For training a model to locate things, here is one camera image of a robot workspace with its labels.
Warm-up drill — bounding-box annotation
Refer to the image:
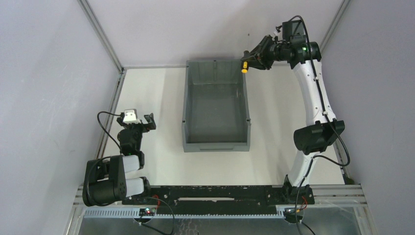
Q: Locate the black yellow handled screwdriver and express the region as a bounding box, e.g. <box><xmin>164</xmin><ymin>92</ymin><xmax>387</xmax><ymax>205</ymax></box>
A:
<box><xmin>241</xmin><ymin>33</ymin><xmax>250</xmax><ymax>74</ymax></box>

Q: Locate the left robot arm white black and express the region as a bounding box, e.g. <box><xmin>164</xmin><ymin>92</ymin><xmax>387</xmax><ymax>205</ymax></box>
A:
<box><xmin>82</xmin><ymin>110</ymin><xmax>157</xmax><ymax>207</ymax></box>

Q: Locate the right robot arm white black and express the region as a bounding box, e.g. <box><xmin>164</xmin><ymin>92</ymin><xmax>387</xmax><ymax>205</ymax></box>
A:
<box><xmin>241</xmin><ymin>35</ymin><xmax>345</xmax><ymax>201</ymax></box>

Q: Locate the grey plastic storage bin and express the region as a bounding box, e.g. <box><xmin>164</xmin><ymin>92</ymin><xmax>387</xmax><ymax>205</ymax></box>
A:
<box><xmin>182</xmin><ymin>59</ymin><xmax>251</xmax><ymax>152</ymax></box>

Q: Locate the left controller board with leds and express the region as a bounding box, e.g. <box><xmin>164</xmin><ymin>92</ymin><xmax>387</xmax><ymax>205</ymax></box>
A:
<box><xmin>138</xmin><ymin>208</ymin><xmax>157</xmax><ymax>217</ymax></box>

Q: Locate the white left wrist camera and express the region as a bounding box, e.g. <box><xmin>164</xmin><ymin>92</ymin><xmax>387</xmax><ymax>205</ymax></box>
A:
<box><xmin>121</xmin><ymin>109</ymin><xmax>141</xmax><ymax>124</ymax></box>

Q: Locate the black left camera cable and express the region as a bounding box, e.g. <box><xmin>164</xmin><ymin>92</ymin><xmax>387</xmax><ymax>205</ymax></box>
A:
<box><xmin>97</xmin><ymin>111</ymin><xmax>124</xmax><ymax>153</ymax></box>

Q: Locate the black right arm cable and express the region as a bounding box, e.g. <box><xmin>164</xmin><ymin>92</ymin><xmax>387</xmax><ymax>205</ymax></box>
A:
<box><xmin>285</xmin><ymin>15</ymin><xmax>351</xmax><ymax>235</ymax></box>

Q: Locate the right aluminium frame post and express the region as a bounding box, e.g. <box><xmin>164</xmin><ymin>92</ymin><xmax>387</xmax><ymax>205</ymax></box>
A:
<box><xmin>320</xmin><ymin>0</ymin><xmax>351</xmax><ymax>53</ymax></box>

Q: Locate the aluminium frame post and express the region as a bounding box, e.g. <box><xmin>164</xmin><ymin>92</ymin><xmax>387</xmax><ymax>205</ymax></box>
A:
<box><xmin>320</xmin><ymin>0</ymin><xmax>351</xmax><ymax>53</ymax></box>
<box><xmin>77</xmin><ymin>0</ymin><xmax>124</xmax><ymax>73</ymax></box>

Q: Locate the grey slotted cable duct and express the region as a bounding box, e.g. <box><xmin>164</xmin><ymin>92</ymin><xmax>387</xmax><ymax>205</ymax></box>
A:
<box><xmin>83</xmin><ymin>207</ymin><xmax>286</xmax><ymax>219</ymax></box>

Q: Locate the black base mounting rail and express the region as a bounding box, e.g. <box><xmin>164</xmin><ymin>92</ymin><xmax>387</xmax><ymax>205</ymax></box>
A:
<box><xmin>122</xmin><ymin>185</ymin><xmax>315</xmax><ymax>216</ymax></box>

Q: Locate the left aluminium frame post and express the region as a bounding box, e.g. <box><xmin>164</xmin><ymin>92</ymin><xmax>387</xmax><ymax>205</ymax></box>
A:
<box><xmin>77</xmin><ymin>0</ymin><xmax>124</xmax><ymax>73</ymax></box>

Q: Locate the right controller board with wires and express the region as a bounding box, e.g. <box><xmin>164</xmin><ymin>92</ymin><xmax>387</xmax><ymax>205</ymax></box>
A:
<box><xmin>283</xmin><ymin>208</ymin><xmax>303</xmax><ymax>224</ymax></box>

